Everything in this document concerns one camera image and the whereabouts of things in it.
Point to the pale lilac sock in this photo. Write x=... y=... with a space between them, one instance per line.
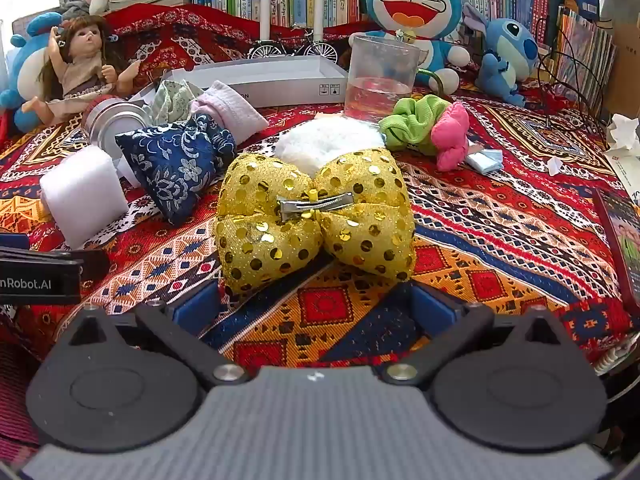
x=230 y=107

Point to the light blue folded tissue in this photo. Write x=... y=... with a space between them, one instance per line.
x=485 y=161

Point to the brown-haired doll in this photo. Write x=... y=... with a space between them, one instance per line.
x=82 y=67

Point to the metal drink can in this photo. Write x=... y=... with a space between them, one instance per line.
x=112 y=127

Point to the grey plush toy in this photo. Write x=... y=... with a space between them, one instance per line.
x=75 y=2

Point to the small white paper scrap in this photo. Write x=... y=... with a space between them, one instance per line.
x=556 y=166

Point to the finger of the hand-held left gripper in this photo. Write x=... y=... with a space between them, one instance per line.
x=92 y=265

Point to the brown cardboard box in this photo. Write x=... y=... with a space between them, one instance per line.
x=625 y=65

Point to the pink scrunchie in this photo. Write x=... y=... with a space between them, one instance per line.
x=452 y=135

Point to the miniature bicycle model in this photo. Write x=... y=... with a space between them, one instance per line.
x=280 y=49

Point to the blue round plush toy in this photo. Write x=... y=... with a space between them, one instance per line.
x=25 y=60

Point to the white fluffy pompom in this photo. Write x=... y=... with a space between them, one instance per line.
x=325 y=142

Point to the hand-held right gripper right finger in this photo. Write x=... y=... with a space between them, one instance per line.
x=434 y=310

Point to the white cardboard box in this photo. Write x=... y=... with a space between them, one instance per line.
x=285 y=82

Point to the blue alien plush toy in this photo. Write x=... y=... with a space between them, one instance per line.
x=510 y=45

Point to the gold sequin bow hair clip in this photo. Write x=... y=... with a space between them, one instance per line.
x=260 y=225

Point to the dark red book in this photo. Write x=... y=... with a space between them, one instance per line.
x=622 y=240

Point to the crumpled white tissue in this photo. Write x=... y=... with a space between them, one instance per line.
x=624 y=132

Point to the green floral cloth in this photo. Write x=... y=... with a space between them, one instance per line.
x=172 y=100

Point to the white paper carton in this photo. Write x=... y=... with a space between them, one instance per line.
x=629 y=172

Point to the clear glass cup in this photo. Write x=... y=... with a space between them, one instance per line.
x=380 y=75

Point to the green scrunchie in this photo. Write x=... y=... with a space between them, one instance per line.
x=412 y=125

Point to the white foam block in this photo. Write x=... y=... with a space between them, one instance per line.
x=82 y=195

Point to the blue cat plush toy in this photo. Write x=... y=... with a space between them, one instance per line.
x=415 y=5

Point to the blue floral cloth pouch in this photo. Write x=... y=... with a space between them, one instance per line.
x=175 y=165

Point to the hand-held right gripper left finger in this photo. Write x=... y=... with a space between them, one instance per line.
x=194 y=306

